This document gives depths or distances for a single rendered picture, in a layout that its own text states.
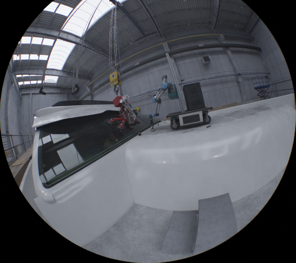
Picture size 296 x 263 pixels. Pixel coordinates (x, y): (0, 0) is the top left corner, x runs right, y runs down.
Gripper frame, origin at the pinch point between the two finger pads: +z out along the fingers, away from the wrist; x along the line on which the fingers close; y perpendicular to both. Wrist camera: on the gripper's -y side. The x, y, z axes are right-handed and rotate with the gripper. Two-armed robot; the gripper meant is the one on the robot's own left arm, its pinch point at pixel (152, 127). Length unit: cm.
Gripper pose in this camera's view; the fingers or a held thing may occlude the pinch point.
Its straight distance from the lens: 220.9
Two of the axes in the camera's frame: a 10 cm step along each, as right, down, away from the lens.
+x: 9.8, -2.0, 0.7
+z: 2.0, 9.8, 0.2
